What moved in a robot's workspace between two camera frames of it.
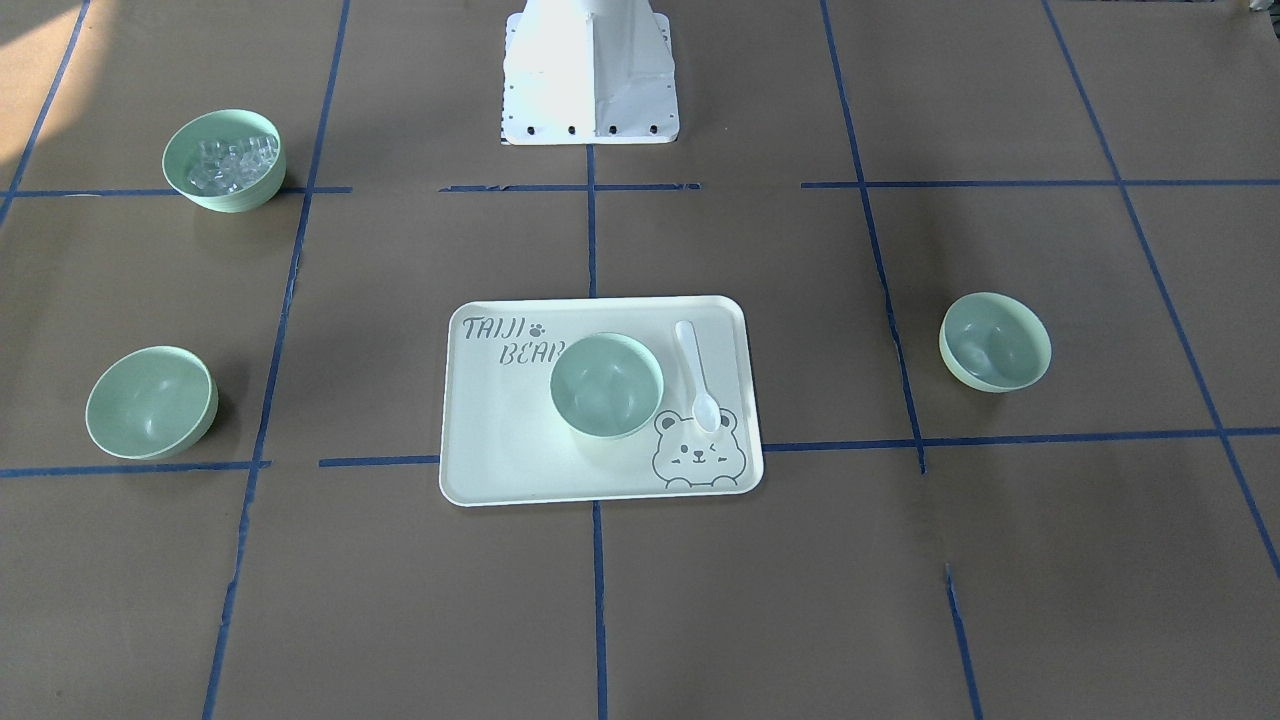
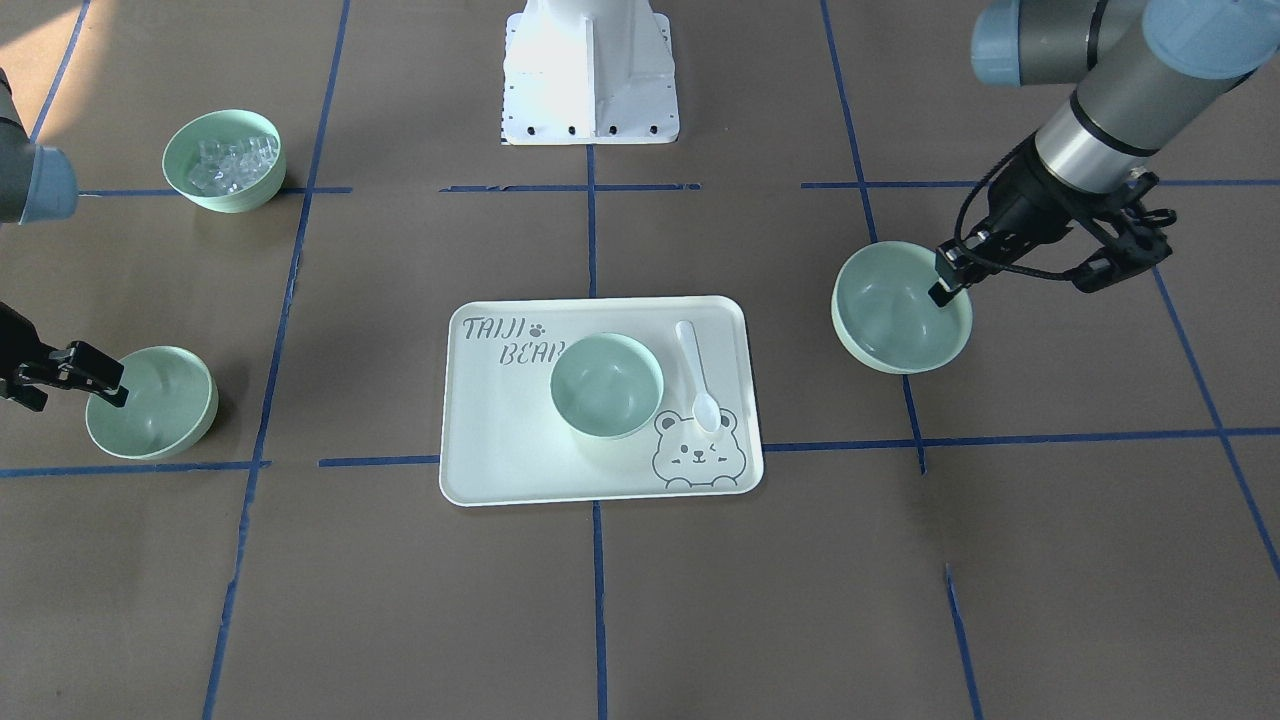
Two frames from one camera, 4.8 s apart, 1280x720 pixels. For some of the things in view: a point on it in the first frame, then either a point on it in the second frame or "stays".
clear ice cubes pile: x=220 y=168 stays
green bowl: x=994 y=342 -> x=884 y=318
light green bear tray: x=505 y=442 stays
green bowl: x=151 y=403 stays
